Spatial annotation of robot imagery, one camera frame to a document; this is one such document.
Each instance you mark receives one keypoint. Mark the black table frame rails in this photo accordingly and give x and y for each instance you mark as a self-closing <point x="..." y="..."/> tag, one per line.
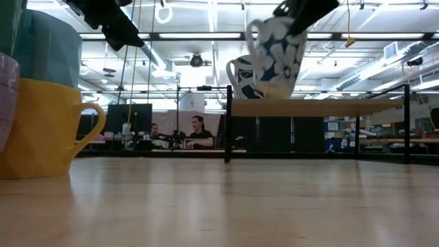
<point x="291" y="155"/>

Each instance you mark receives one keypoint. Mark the black partition panel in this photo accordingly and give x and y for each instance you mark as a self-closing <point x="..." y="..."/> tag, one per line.
<point x="274" y="133"/>

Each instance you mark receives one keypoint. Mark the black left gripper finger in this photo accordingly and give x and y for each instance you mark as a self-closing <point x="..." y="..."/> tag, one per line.
<point x="121" y="36"/>

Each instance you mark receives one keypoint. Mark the blue mug white flower print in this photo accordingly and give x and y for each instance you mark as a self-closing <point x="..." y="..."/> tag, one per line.
<point x="278" y="61"/>

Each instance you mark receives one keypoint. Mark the yellow faceted mug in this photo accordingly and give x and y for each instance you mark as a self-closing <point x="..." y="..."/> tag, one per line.
<point x="37" y="130"/>

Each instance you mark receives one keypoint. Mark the black ceiling fixture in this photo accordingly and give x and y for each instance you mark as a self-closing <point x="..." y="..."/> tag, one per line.
<point x="415" y="62"/>

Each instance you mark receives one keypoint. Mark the lilac mug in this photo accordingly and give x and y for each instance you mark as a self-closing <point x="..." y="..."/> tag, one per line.
<point x="7" y="99"/>

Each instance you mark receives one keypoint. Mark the white ceiling air vent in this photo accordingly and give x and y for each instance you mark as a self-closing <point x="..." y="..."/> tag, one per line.
<point x="391" y="50"/>

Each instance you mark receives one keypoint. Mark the silver ceiling duct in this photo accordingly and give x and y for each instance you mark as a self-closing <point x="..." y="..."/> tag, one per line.
<point x="154" y="58"/>

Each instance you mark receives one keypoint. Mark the pink partition board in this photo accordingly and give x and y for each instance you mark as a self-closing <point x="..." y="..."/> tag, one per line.
<point x="175" y="120"/>

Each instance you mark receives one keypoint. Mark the blue mug white leaf print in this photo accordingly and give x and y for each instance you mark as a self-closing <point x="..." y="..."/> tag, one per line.
<point x="241" y="80"/>

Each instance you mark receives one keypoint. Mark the person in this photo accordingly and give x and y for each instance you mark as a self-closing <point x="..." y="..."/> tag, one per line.
<point x="200" y="135"/>
<point x="154" y="129"/>

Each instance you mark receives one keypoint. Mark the black ceiling camera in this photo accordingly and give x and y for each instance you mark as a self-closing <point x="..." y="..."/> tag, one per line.
<point x="196" y="60"/>

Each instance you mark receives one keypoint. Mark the wooden top metal workbench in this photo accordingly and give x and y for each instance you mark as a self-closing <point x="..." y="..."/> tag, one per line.
<point x="394" y="141"/>

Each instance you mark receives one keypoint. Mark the wooden shelf riser black legs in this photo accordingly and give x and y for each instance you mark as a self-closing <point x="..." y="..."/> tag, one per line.
<point x="308" y="107"/>

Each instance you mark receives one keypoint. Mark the light blue faceted mug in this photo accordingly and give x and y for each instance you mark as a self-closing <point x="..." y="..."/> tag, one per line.
<point x="48" y="48"/>

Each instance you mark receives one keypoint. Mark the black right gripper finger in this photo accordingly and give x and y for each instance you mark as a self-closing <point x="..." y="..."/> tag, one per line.
<point x="308" y="12"/>
<point x="283" y="9"/>

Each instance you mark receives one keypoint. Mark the white cylindrical container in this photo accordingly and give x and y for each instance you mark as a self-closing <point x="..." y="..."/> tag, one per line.
<point x="192" y="102"/>

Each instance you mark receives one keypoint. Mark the black overhead rig frame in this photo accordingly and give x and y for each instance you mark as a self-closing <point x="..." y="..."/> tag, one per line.
<point x="154" y="35"/>

